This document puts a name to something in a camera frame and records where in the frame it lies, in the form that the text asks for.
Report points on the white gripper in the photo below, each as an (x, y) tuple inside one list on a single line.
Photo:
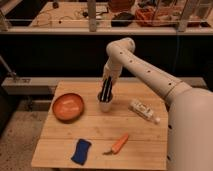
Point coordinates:
[(112, 73)]

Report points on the white ceramic cup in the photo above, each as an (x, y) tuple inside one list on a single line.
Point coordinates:
[(105, 106)]

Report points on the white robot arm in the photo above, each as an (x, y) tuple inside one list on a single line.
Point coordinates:
[(190, 118)]

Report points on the blue eraser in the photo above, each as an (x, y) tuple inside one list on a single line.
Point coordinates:
[(81, 151)]

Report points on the orange bowl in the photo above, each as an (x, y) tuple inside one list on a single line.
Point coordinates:
[(68, 107)]

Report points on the orange carrot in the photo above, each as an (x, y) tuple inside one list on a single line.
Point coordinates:
[(117, 146)]

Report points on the black object on bench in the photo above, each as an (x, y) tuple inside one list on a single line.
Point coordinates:
[(122, 19)]

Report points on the red tool box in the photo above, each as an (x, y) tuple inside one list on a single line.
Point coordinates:
[(153, 17)]

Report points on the wooden workbench in background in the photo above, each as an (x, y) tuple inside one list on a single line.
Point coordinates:
[(190, 17)]

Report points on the grey metal post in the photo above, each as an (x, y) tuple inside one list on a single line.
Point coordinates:
[(91, 4)]

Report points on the grey metal rail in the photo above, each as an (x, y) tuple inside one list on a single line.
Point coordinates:
[(47, 85)]

